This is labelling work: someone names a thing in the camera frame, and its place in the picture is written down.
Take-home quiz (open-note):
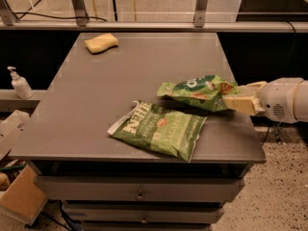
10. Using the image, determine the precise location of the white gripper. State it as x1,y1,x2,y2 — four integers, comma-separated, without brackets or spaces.
222,78,303,123

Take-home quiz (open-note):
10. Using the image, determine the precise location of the green rice chip bag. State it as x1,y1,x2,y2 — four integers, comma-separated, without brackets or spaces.
157,75,238,112

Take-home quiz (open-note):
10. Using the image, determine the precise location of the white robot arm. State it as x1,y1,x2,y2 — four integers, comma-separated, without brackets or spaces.
222,78,308,123

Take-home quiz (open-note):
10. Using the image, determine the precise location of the green jalapeno chip bag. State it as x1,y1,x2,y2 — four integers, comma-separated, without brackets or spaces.
108,101,206,162

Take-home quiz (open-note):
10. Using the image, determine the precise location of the yellow sponge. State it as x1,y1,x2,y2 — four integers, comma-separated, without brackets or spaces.
85,33,118,54

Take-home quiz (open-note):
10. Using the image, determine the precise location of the grey drawer cabinet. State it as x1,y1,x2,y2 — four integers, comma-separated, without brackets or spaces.
12,33,265,231

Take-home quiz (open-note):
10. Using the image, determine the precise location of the white pump bottle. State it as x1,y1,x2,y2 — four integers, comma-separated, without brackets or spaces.
8,66,34,99

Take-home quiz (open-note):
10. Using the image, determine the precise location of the cardboard box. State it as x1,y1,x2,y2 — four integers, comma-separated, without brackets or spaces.
0,110,47,225

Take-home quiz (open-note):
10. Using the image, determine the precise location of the metal railing frame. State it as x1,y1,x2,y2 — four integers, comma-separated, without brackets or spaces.
0,0,308,33

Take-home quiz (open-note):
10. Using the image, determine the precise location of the black cable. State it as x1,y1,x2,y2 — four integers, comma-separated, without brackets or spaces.
13,11,108,22

